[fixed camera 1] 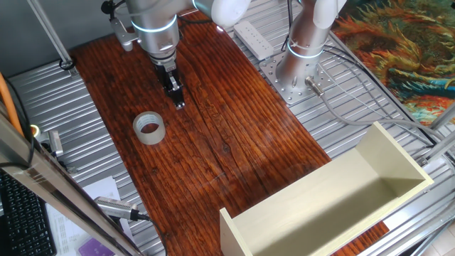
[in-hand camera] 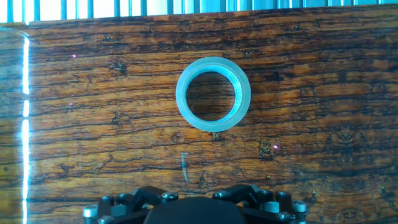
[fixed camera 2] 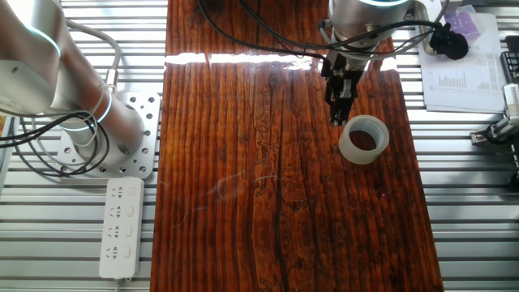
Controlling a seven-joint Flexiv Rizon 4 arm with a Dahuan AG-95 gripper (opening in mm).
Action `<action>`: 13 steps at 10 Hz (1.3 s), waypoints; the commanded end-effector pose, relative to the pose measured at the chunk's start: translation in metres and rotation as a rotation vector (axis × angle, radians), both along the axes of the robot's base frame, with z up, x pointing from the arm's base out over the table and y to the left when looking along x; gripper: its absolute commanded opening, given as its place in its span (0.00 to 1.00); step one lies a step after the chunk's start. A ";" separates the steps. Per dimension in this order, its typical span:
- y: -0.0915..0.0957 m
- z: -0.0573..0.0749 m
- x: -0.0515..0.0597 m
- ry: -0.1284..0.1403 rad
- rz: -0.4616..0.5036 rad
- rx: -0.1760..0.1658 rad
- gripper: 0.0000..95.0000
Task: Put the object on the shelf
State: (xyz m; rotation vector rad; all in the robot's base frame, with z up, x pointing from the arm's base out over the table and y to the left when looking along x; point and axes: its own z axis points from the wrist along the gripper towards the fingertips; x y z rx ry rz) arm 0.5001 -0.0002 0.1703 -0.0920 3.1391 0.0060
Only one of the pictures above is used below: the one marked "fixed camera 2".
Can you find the brown wooden board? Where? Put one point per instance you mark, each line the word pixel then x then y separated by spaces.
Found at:
pixel 243 162

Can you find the black clamp device right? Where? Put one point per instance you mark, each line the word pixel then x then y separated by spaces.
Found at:
pixel 496 130

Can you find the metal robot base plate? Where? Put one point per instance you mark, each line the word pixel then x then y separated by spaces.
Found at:
pixel 148 121

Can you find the white power strip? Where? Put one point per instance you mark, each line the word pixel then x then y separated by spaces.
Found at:
pixel 121 227

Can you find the purple box in clear case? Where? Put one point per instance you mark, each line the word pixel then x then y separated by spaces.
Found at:
pixel 466 20

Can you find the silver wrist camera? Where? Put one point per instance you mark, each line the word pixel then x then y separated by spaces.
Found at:
pixel 421 20

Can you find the black keyboard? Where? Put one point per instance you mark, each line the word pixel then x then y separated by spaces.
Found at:
pixel 511 67

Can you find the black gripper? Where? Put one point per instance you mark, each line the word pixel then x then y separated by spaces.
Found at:
pixel 329 67

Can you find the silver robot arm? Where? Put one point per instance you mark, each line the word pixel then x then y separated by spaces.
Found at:
pixel 40 81

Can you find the printed paper sheet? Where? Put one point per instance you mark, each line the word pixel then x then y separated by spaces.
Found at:
pixel 462 85

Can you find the clear tape roll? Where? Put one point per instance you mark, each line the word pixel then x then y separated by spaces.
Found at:
pixel 350 152

